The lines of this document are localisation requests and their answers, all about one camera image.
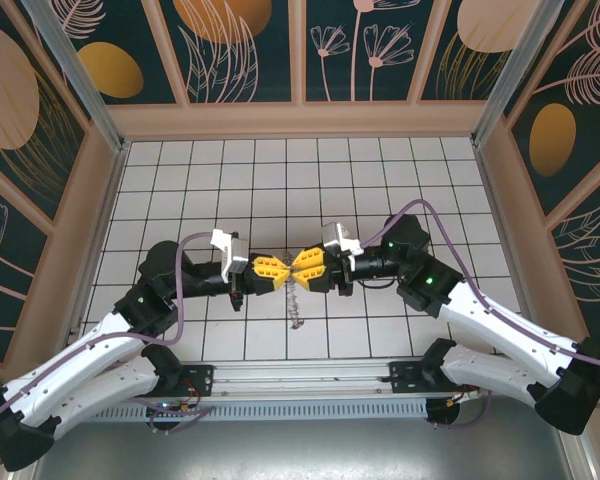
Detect round metal plate with holes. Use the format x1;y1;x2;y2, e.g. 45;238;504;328
285;277;308;333

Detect grey metal panel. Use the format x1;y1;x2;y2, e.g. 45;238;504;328
33;394;597;480

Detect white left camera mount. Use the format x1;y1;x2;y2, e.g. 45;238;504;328
209;228;238;282

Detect thin black cable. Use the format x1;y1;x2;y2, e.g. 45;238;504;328
354;277;401;291

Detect aluminium side rail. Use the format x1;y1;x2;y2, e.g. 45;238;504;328
67;142;132;347

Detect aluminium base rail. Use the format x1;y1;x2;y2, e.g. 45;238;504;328
182;360;431;399

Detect grey slotted cable duct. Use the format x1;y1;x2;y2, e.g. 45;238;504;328
94;397;430;424

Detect red black power wires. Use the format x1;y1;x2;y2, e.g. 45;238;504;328
442;386;486;407
177;382;216;417

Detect purple cable loop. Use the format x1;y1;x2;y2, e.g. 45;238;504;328
431;388;495;432
146;403;217;437

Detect aluminium frame post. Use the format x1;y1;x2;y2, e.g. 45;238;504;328
471;0;581;148
22;0;132;154

